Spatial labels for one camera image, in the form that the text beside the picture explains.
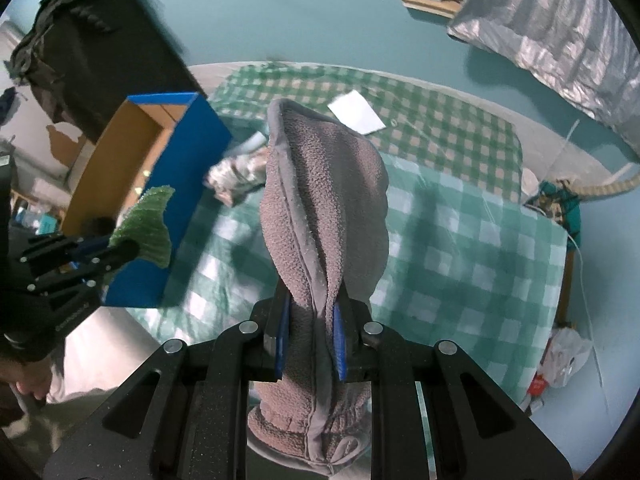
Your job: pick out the blue cardboard box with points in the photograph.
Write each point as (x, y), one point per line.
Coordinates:
(190, 160)

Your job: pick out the grey white band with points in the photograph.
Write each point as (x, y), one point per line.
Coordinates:
(250, 142)

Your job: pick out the white paper sheet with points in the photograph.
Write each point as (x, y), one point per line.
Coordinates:
(357, 112)

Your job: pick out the black hanging garment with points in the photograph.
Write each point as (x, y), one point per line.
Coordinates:
(100, 35)

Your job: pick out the dark green checked blanket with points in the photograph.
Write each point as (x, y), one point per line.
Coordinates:
(440, 125)

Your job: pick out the floral patterned cloth bundle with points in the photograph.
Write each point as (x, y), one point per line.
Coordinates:
(235, 177)

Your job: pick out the white round object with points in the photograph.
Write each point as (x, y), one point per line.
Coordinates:
(530, 180)

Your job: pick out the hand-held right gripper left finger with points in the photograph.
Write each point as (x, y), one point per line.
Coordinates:
(282, 330)

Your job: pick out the person's left hand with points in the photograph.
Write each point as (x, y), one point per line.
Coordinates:
(32, 387)

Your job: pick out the wooden window sill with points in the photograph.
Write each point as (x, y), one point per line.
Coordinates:
(430, 5)

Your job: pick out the light green checked sheet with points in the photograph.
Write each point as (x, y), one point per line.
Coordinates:
(450, 270)

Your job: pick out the green sparkly cloth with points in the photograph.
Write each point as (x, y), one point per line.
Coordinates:
(150, 230)

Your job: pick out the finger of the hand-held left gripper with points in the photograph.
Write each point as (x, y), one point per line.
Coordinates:
(60, 247)
(100, 262)

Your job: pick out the dark blue hanging item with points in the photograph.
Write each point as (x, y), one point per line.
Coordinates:
(7, 102)

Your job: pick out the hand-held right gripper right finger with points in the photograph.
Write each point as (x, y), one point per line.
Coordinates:
(341, 345)

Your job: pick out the white plastic bag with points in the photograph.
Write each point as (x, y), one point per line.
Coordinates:
(567, 355)

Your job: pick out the silver foil curtain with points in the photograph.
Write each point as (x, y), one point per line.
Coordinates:
(550, 20)

